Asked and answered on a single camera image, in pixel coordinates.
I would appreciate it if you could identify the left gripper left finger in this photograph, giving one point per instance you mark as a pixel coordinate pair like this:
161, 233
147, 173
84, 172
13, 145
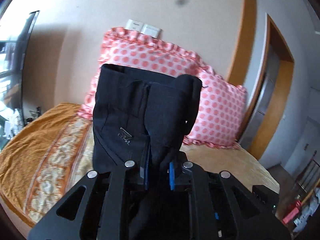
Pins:
90, 204

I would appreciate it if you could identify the black framed mirror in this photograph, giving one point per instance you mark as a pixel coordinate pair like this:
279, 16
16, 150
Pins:
15, 36

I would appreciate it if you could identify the black pants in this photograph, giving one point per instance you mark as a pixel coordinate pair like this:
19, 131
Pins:
140, 119

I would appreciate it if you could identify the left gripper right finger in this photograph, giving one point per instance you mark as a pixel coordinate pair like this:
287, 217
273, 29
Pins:
210, 205

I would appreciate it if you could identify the cream gold bedspread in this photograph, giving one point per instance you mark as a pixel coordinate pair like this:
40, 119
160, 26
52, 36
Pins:
50, 155

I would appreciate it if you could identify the right polka dot pillow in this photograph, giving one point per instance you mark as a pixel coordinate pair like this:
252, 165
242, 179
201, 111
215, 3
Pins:
221, 112

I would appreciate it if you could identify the left polka dot pillow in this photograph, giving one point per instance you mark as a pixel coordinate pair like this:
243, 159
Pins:
132, 49

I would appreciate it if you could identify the white wall socket plate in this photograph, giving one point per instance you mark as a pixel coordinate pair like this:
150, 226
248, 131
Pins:
134, 25

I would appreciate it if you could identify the red box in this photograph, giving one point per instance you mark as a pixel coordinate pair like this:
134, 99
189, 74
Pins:
292, 210

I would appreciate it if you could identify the polka dot pillow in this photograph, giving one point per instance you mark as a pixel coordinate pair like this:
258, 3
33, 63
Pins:
132, 49
221, 112

